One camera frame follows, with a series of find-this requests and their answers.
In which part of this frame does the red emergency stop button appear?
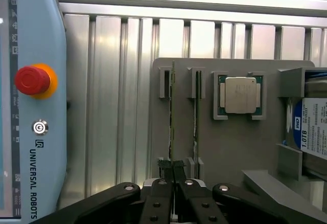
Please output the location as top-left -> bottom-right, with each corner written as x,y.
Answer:
14,63 -> 58,99

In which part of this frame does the light blue teach pendant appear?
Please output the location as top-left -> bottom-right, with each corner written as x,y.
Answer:
0,0 -> 69,222

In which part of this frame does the hard disk with blue label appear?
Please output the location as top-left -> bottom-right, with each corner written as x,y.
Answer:
283,72 -> 327,176

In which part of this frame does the silver CPU chip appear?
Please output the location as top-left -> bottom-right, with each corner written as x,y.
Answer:
217,75 -> 264,115

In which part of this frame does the grey parts rack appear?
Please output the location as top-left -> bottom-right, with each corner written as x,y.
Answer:
149,57 -> 327,222

